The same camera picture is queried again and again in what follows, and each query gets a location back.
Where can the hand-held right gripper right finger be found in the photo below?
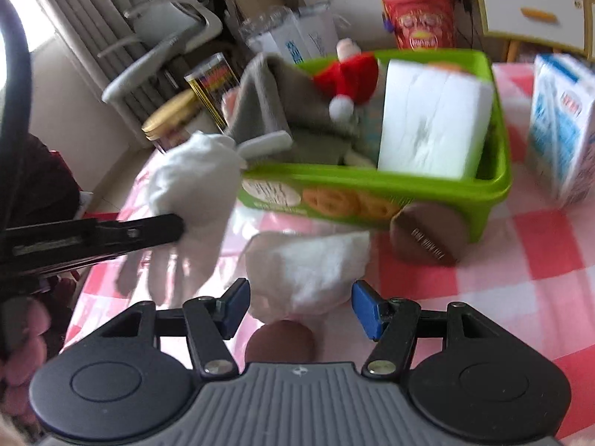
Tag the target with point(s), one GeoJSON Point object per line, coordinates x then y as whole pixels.
{"type": "Point", "coordinates": [365, 309]}

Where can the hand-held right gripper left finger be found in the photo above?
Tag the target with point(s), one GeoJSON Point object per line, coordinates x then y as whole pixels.
{"type": "Point", "coordinates": [234, 306]}

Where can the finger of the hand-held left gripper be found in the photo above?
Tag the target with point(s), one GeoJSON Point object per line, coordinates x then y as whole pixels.
{"type": "Point", "coordinates": [139, 232]}

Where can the plush doll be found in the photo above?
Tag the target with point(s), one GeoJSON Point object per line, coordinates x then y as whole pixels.
{"type": "Point", "coordinates": [307, 269]}

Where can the green plastic box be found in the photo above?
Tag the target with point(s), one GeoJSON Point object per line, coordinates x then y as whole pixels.
{"type": "Point", "coordinates": [492, 172]}

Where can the grey cloth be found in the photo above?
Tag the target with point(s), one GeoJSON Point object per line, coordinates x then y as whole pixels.
{"type": "Point", "coordinates": [279, 97]}

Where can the white foam block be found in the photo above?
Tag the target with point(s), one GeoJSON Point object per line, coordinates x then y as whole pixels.
{"type": "Point", "coordinates": [427, 121]}

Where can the red santa plush toy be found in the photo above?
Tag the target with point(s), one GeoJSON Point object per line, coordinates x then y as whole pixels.
{"type": "Point", "coordinates": [348, 74]}

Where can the dark red cloth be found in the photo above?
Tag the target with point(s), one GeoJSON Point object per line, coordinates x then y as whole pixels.
{"type": "Point", "coordinates": [42, 181]}

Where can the clear jar with gold lid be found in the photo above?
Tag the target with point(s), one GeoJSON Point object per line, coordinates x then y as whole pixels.
{"type": "Point", "coordinates": [172, 111]}

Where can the pink checked tablecloth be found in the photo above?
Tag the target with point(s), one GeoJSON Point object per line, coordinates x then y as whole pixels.
{"type": "Point", "coordinates": [511, 297]}

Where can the green tin can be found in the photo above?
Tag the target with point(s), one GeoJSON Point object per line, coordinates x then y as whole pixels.
{"type": "Point", "coordinates": [211, 83]}

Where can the beige curtain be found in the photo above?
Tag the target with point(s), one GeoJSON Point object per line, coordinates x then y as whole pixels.
{"type": "Point", "coordinates": [83, 32]}

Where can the grey office chair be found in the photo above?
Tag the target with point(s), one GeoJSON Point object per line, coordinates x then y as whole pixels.
{"type": "Point", "coordinates": [162, 23]}

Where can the white paper bag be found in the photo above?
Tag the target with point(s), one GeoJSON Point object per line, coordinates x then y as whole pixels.
{"type": "Point", "coordinates": [297, 32]}

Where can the blue and white milk carton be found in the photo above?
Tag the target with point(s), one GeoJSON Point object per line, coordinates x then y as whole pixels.
{"type": "Point", "coordinates": [562, 134]}

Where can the red printed bucket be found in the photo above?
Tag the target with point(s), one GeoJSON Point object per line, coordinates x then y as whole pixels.
{"type": "Point", "coordinates": [418, 18]}

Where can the tall wooden cabinet white drawer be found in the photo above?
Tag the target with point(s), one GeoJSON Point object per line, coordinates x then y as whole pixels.
{"type": "Point", "coordinates": [530, 9]}

